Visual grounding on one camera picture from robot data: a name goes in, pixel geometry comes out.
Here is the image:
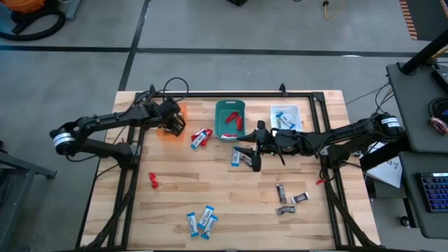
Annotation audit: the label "black coiled cable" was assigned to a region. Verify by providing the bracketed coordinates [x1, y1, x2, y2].
[427, 97, 448, 120]

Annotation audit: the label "orange shop vacuum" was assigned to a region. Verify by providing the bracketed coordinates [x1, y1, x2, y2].
[6, 0, 47, 14]

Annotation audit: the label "black desk cables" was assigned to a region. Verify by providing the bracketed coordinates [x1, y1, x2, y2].
[345, 80, 391, 118]

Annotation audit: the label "gray desk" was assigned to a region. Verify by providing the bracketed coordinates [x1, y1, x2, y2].
[398, 150, 448, 240]
[386, 62, 448, 155]

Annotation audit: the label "orange translucent plastic basket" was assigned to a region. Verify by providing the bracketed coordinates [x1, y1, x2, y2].
[156, 102, 188, 143]

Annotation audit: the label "teal plastic basket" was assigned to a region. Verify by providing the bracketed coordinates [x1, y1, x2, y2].
[213, 99, 246, 143]

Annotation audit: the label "black pole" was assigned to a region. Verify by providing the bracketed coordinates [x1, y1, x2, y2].
[400, 29, 448, 76]

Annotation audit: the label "black floor mat striped edge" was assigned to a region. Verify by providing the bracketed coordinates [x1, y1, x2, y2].
[398, 0, 448, 42]

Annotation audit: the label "black aluminium rig frame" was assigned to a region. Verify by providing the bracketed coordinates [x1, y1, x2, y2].
[75, 83, 381, 252]

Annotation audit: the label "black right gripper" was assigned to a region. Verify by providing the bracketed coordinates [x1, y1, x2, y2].
[233, 120, 281, 172]

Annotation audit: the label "brown Hershey's candy bar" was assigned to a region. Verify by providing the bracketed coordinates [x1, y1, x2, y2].
[275, 184, 288, 204]
[274, 205, 297, 216]
[290, 191, 311, 205]

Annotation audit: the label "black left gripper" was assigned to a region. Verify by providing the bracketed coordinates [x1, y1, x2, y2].
[153, 98, 186, 137]

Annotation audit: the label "black vacuum hose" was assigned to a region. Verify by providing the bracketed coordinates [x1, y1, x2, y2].
[0, 8, 67, 42]

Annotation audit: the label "gray metal cart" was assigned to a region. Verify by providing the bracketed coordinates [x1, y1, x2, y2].
[0, 139, 58, 252]

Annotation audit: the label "backlit computer keyboard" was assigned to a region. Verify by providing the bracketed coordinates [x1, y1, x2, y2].
[415, 171, 448, 214]

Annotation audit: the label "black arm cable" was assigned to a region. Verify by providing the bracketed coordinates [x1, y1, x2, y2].
[134, 76, 190, 104]

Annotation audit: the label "white paper sheet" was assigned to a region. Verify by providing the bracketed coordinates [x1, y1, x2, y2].
[365, 141, 403, 190]

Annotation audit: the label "white plastic basket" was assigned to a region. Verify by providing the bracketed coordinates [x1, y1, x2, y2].
[269, 104, 304, 134]

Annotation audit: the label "yellow power cable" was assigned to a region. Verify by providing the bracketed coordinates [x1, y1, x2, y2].
[322, 0, 342, 20]

